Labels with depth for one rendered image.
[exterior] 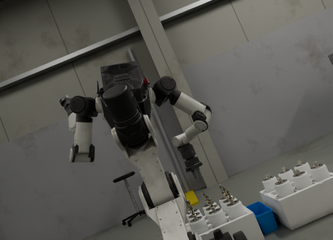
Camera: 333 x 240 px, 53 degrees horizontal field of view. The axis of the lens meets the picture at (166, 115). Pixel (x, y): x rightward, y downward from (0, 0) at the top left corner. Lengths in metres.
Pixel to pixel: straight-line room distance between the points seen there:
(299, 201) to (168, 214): 0.84
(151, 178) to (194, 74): 3.26
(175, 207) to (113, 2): 3.92
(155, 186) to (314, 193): 0.96
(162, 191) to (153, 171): 0.10
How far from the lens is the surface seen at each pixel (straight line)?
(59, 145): 4.86
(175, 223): 1.53
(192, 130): 2.01
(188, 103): 1.87
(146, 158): 1.57
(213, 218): 2.04
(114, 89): 1.46
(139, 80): 1.66
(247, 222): 2.04
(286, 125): 4.91
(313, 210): 2.15
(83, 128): 1.85
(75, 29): 5.09
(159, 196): 1.63
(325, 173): 2.20
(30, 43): 5.22
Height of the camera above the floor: 0.72
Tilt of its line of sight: 5 degrees up
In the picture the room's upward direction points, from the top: 23 degrees counter-clockwise
